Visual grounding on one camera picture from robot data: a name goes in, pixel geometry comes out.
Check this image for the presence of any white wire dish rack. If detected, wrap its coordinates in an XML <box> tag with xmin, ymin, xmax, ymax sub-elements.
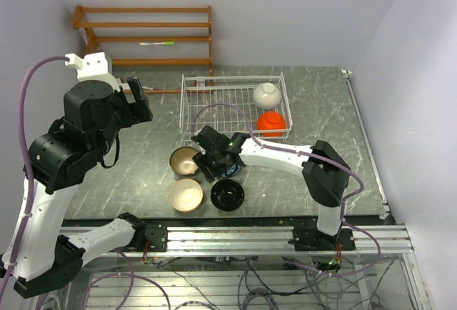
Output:
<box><xmin>179</xmin><ymin>74</ymin><xmax>293</xmax><ymax>142</ymax></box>

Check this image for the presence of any blue patterned white bowl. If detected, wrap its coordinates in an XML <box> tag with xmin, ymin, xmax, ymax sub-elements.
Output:
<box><xmin>221</xmin><ymin>165</ymin><xmax>242</xmax><ymax>178</ymax></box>

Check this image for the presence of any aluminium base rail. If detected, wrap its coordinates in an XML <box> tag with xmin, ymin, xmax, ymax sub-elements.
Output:
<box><xmin>60</xmin><ymin>213</ymin><xmax>415</xmax><ymax>257</ymax></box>

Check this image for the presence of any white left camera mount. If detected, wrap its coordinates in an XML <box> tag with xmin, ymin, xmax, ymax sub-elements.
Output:
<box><xmin>65</xmin><ymin>52</ymin><xmax>120</xmax><ymax>91</ymax></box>

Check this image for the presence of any brown bowl cream inside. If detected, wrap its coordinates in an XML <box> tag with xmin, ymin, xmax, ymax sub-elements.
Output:
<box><xmin>169</xmin><ymin>179</ymin><xmax>204</xmax><ymax>212</ymax></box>

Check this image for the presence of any green white pen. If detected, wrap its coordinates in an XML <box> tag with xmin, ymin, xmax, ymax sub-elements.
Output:
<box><xmin>139</xmin><ymin>41</ymin><xmax>175</xmax><ymax>46</ymax></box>

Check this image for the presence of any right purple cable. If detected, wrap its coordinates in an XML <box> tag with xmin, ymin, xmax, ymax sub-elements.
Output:
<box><xmin>191</xmin><ymin>103</ymin><xmax>382</xmax><ymax>278</ymax></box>

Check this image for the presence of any dark bowl beige inside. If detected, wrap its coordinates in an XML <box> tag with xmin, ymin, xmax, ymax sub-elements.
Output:
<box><xmin>169</xmin><ymin>146</ymin><xmax>199</xmax><ymax>177</ymax></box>

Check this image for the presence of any orange red bowl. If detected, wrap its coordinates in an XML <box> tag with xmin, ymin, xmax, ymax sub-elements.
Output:
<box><xmin>256</xmin><ymin>111</ymin><xmax>286</xmax><ymax>137</ymax></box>

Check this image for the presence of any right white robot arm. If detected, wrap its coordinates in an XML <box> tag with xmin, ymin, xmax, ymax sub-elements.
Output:
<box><xmin>192</xmin><ymin>126</ymin><xmax>351</xmax><ymax>250</ymax></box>

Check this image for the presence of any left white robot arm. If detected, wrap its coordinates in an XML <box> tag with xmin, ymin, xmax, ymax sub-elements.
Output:
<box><xmin>1</xmin><ymin>77</ymin><xmax>153</xmax><ymax>299</ymax></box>

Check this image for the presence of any white ceramic bowl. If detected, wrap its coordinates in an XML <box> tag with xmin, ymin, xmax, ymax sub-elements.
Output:
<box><xmin>253</xmin><ymin>82</ymin><xmax>281</xmax><ymax>110</ymax></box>

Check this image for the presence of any glossy black bowl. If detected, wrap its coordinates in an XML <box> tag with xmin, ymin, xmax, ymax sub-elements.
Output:
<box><xmin>210</xmin><ymin>179</ymin><xmax>245</xmax><ymax>212</ymax></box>

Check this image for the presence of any wooden slatted shelf rack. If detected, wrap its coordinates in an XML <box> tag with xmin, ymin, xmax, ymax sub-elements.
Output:
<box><xmin>71</xmin><ymin>5</ymin><xmax>214</xmax><ymax>77</ymax></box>

